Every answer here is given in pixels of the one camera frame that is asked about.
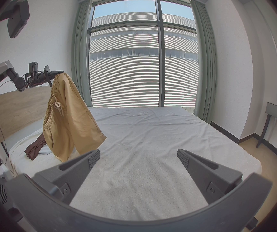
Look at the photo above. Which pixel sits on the window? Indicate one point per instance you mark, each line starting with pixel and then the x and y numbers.
pixel 128 81

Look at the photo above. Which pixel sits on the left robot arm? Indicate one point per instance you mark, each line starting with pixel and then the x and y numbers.
pixel 0 68

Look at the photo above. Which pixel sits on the bed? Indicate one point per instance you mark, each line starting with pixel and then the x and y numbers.
pixel 153 141

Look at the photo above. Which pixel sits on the brown garment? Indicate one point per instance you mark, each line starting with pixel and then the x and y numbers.
pixel 34 151

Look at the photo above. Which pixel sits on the tan shorts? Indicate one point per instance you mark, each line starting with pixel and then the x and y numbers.
pixel 68 119

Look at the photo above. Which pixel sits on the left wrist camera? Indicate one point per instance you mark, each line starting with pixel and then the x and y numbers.
pixel 33 66

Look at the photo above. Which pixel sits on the grey-green curtain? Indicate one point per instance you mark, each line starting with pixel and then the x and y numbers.
pixel 205 69
pixel 81 57

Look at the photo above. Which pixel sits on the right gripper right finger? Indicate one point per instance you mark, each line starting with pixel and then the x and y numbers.
pixel 201 173

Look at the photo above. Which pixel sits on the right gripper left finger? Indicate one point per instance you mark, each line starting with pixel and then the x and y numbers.
pixel 80 170

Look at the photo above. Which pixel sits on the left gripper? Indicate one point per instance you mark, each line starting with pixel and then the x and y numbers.
pixel 40 78

